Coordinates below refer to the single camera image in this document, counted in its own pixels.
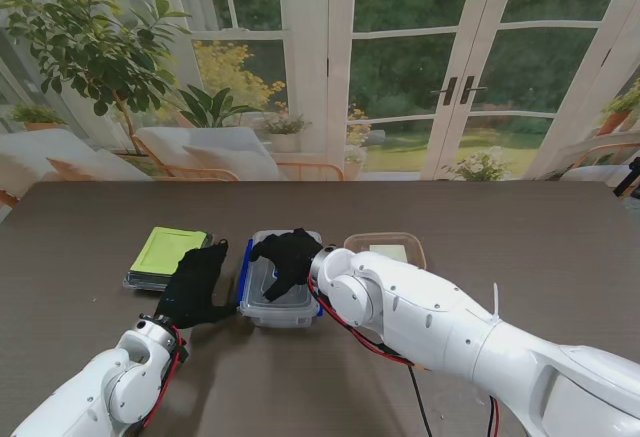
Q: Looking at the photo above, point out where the white cable tie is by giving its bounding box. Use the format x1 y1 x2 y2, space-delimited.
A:
488 282 502 326

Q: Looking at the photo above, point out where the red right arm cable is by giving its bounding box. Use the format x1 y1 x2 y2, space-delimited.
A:
307 276 501 437

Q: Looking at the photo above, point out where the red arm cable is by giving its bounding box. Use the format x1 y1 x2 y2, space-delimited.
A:
307 276 501 437
139 325 187 431

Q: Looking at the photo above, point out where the clear lid with blue sticker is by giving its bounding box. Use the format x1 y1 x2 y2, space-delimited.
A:
241 229 321 311

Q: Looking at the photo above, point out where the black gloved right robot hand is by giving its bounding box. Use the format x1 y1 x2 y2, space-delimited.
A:
251 227 325 304

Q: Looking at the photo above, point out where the red left arm cable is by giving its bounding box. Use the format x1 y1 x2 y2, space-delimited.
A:
139 325 187 431

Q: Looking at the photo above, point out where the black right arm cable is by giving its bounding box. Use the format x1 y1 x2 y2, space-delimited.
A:
407 364 434 437

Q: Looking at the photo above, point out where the black plastic food tray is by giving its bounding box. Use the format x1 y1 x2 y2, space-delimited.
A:
124 231 216 293

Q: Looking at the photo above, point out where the black tripod stand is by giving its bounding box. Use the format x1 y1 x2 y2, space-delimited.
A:
613 156 640 198

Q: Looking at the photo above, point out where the brown kraft paper bowl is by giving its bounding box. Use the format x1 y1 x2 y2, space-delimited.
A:
342 231 427 271

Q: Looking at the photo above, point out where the clear lid with green sheet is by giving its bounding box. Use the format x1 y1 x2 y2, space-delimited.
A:
123 226 215 292

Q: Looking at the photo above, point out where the clear container with blue clips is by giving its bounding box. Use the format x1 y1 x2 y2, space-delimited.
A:
236 229 325 329

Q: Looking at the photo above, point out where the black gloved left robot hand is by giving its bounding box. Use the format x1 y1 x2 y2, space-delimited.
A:
153 238 239 331

